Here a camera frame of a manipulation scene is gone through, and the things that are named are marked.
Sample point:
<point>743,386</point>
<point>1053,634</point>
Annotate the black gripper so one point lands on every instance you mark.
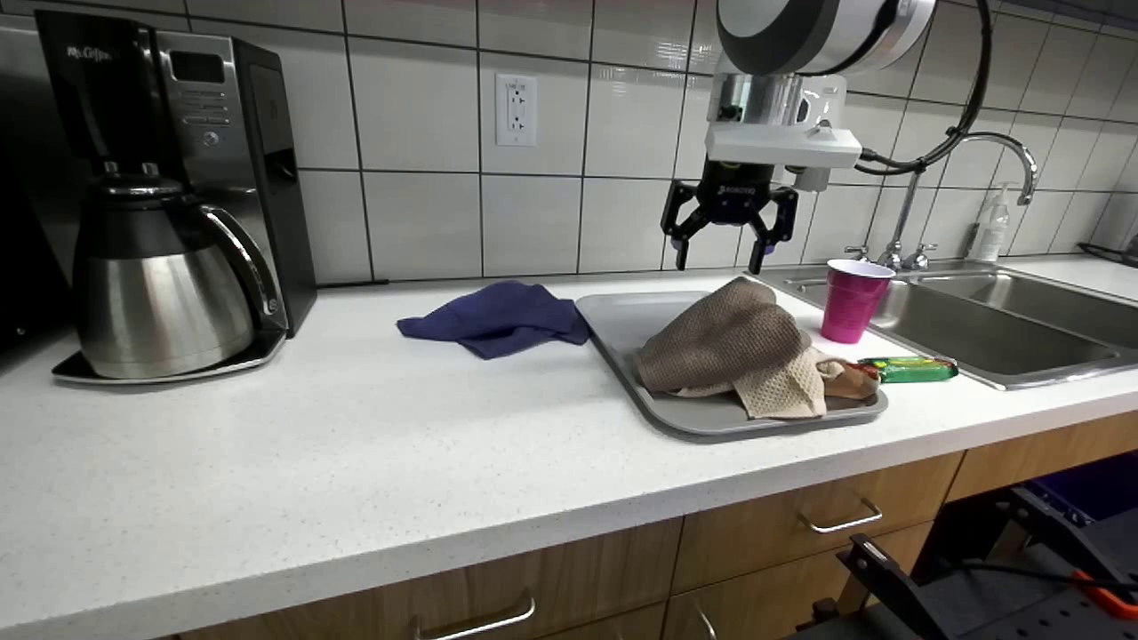
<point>746,191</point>

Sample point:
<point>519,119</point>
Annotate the brown towel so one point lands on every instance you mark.
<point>724,339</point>

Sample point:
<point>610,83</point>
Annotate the blue towel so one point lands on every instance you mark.
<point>499,317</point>

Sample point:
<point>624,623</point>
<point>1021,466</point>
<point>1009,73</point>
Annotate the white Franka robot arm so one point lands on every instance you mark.
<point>821,29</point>

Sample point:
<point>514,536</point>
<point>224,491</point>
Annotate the grey plastic tray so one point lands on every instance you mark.
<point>610,322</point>

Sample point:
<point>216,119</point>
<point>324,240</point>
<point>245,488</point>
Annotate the magenta plastic cup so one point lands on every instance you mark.
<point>853,305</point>

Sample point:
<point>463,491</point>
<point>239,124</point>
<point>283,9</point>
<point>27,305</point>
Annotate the beige towel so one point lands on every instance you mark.
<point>785,397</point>

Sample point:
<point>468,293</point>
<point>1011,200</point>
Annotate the small brown cloth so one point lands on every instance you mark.
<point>847,381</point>

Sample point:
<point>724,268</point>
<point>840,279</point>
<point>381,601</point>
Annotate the green snack packet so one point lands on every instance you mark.
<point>912,369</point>

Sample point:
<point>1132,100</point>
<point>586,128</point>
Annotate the clear soap bottle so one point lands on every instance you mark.
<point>992,233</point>

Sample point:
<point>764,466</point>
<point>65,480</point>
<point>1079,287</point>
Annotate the chrome faucet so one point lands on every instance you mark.
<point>1025,163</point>

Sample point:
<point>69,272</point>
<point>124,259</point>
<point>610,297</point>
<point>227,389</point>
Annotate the stainless steel sink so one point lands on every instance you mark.
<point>1020,322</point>

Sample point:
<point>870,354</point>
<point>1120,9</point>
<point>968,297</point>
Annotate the black lever clamp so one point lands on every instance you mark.
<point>892,581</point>

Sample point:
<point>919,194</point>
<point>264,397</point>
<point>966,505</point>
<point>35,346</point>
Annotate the wooden base cabinet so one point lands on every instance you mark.
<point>570,581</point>

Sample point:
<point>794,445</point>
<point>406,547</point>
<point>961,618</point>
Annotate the black coffee maker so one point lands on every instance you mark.
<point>250,144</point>

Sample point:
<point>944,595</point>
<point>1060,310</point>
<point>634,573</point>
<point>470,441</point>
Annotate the stainless steel carafe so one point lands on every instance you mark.
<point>155,297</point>

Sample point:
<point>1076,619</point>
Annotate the black appliance box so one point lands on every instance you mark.
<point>18,272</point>

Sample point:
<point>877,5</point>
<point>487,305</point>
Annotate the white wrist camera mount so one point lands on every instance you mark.
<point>785,144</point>

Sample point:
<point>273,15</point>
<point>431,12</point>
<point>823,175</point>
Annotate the white wall outlet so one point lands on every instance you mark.
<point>519,107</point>

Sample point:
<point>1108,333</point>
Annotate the black cart frame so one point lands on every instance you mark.
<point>1009,608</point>

